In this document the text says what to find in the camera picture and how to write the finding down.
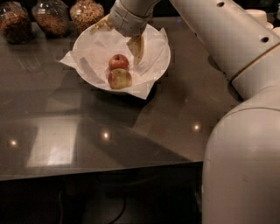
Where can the yellow-green apple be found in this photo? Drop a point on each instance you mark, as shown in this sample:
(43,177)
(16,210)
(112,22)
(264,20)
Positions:
(119,78)

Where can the glass jar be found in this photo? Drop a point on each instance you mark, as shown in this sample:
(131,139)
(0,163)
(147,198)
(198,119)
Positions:
(15,24)
(52,17)

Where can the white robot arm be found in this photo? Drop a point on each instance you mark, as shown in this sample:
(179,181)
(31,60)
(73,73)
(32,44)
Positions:
(241,169)

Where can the glass jar colourful cereal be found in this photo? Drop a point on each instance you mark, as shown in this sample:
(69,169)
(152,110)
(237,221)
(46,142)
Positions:
(85,13)

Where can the white paper liner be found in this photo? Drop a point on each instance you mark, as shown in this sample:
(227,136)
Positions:
(154,55)

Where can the glass jar far left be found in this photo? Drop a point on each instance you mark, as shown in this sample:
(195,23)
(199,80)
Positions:
(15,24)

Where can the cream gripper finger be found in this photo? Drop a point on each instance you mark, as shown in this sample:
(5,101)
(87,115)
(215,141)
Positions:
(105,24)
(136,47)

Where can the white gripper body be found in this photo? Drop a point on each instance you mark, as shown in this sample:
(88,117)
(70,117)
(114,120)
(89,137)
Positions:
(129,24)

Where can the red apple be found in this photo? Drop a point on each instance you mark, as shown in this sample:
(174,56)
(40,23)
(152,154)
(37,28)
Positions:
(118,61)

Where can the tall stack paper bowls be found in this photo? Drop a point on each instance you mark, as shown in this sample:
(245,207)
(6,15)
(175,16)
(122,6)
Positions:
(261,16)

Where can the white bowl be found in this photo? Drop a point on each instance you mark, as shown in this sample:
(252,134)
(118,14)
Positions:
(87,49)

